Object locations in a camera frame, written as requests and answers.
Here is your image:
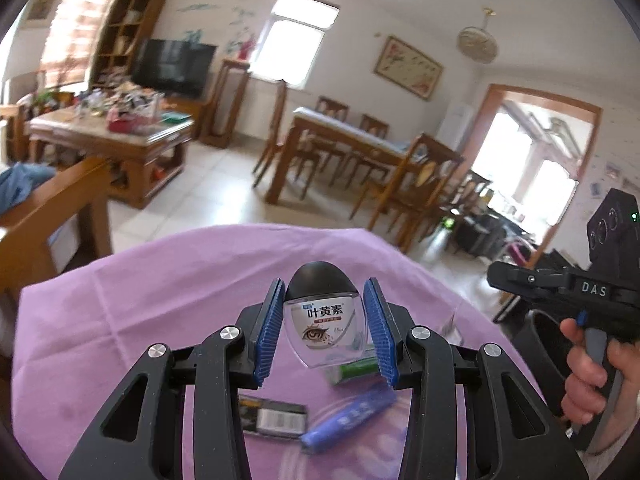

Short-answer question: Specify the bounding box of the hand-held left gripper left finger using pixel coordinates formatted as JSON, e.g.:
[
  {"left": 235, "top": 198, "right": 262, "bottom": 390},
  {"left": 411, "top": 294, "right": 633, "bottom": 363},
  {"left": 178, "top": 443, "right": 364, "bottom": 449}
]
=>
[{"left": 59, "top": 277, "right": 286, "bottom": 480}]

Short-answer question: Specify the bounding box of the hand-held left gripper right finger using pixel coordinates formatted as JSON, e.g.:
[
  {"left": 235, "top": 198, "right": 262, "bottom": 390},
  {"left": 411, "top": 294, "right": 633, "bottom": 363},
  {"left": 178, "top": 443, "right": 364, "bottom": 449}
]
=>
[{"left": 363, "top": 277, "right": 591, "bottom": 480}]

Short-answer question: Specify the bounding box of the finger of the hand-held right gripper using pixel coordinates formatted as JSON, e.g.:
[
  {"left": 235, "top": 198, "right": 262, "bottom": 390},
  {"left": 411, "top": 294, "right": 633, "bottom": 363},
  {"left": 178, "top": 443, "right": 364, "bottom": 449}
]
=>
[
  {"left": 487, "top": 259, "right": 569, "bottom": 289},
  {"left": 504, "top": 285, "right": 572, "bottom": 307}
]

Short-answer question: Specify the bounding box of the eye drop bottle black cap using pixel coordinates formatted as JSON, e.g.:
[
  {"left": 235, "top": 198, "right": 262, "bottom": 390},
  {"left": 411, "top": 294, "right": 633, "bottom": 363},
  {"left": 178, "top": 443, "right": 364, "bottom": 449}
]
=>
[{"left": 282, "top": 261, "right": 369, "bottom": 369}]

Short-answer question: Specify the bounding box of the person's right hand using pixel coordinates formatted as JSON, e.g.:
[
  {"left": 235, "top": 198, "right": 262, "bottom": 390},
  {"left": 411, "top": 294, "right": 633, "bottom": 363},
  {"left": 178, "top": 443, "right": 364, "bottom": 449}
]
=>
[{"left": 560, "top": 316, "right": 640, "bottom": 422}]

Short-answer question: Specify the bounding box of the green small tube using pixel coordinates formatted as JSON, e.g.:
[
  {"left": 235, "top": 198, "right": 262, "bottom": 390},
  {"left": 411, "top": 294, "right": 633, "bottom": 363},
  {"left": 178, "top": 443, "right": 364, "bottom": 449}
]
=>
[{"left": 324, "top": 346, "right": 382, "bottom": 387}]

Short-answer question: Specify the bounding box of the black side table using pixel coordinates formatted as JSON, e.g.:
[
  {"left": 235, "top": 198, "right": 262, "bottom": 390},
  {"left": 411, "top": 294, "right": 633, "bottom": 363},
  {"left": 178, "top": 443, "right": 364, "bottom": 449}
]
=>
[{"left": 452, "top": 212, "right": 501, "bottom": 261}]

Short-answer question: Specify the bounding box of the black battery pack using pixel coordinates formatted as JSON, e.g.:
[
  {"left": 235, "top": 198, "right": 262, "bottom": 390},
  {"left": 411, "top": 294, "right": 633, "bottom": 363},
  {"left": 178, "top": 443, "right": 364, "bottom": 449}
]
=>
[{"left": 238, "top": 394, "right": 309, "bottom": 441}]

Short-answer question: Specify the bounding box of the purple tube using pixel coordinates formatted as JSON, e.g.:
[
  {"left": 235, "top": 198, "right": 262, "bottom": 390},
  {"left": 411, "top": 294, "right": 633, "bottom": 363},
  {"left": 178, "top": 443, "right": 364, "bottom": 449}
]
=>
[{"left": 299, "top": 386, "right": 399, "bottom": 454}]

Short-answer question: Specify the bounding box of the wooden dining chair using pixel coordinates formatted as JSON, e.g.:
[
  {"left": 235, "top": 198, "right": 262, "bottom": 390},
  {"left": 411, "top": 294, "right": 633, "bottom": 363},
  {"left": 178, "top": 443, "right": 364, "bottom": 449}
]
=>
[
  {"left": 344, "top": 113, "right": 390, "bottom": 189},
  {"left": 349, "top": 132, "right": 466, "bottom": 254},
  {"left": 309, "top": 95, "right": 350, "bottom": 181},
  {"left": 252, "top": 79, "right": 321, "bottom": 189},
  {"left": 439, "top": 169, "right": 494, "bottom": 256}
]

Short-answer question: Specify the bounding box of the purple tablecloth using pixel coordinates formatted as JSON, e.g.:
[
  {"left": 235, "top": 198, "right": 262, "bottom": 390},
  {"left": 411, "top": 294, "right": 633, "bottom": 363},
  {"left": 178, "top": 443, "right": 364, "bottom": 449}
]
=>
[{"left": 10, "top": 222, "right": 552, "bottom": 480}]

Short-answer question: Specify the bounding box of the white standing air conditioner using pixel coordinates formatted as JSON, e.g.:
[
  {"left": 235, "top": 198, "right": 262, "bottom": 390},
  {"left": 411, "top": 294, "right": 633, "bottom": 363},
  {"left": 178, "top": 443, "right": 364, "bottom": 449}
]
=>
[{"left": 437, "top": 99, "right": 476, "bottom": 149}]

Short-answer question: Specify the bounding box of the wooden dining table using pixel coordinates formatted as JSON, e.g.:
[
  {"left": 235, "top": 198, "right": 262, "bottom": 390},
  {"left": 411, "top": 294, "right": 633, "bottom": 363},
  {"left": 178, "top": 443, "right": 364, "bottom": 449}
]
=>
[{"left": 264, "top": 106, "right": 427, "bottom": 206}]

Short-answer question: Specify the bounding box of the wooden coffee table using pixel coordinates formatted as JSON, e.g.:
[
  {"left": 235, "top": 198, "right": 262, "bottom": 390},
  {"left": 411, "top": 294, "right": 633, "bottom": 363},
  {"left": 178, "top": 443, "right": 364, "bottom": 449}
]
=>
[{"left": 27, "top": 102, "right": 196, "bottom": 210}]

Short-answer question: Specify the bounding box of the wooden television stand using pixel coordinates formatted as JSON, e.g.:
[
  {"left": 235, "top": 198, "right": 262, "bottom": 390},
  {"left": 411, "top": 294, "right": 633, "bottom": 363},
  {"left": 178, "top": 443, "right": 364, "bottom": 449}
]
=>
[{"left": 159, "top": 94, "right": 214, "bottom": 144}]

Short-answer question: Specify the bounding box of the tall wooden plant stand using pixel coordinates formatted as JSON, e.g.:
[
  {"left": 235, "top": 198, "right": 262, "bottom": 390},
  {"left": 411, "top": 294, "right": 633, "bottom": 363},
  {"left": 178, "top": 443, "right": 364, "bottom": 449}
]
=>
[{"left": 202, "top": 58, "right": 251, "bottom": 149}]

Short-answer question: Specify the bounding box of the ceiling lamp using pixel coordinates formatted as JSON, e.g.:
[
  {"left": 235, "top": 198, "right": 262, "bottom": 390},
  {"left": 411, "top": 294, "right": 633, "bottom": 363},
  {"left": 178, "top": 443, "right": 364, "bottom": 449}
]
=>
[{"left": 457, "top": 7, "right": 500, "bottom": 65}]

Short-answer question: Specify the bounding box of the wooden sofa armrest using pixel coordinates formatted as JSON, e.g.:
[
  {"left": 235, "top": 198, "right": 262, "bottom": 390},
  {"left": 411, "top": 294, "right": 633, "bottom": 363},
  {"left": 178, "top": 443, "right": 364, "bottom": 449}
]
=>
[{"left": 0, "top": 155, "right": 114, "bottom": 296}]

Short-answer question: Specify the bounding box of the red box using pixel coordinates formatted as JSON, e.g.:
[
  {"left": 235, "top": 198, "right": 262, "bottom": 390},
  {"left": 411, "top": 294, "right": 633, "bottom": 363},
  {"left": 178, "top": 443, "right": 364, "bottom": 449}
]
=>
[{"left": 107, "top": 117, "right": 146, "bottom": 135}]

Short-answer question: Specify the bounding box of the flat screen television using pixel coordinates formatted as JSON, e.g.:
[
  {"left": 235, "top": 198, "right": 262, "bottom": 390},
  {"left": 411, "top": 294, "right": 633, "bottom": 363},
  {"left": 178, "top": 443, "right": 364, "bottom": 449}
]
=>
[{"left": 130, "top": 37, "right": 219, "bottom": 101}]

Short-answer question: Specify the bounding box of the blue cloth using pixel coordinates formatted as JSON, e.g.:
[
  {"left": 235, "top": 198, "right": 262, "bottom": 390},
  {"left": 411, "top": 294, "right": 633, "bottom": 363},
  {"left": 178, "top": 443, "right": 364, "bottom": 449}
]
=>
[{"left": 0, "top": 163, "right": 59, "bottom": 211}]

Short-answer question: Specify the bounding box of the bright window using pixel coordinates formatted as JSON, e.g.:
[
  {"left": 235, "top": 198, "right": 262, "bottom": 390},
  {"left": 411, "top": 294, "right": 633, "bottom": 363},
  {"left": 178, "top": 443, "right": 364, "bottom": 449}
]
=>
[{"left": 249, "top": 0, "right": 341, "bottom": 91}]

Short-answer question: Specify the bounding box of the wooden bookshelf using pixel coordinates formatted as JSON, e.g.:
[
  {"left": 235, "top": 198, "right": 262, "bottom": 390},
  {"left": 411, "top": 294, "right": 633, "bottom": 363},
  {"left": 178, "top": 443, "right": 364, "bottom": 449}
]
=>
[{"left": 90, "top": 0, "right": 167, "bottom": 86}]

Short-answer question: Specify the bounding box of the pink window blind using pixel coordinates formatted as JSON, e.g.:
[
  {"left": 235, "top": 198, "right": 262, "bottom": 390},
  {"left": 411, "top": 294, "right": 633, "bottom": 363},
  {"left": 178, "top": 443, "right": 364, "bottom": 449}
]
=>
[{"left": 39, "top": 0, "right": 125, "bottom": 84}]

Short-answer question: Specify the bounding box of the group of wall photos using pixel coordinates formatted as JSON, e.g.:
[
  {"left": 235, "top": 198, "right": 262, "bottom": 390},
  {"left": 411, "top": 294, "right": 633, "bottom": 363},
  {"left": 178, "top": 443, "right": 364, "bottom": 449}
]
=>
[{"left": 587, "top": 159, "right": 626, "bottom": 199}]

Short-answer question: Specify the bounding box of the framed floral wall picture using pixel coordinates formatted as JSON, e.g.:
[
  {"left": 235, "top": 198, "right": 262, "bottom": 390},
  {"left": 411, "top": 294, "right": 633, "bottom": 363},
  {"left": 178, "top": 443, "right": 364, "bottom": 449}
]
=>
[{"left": 373, "top": 34, "right": 445, "bottom": 101}]

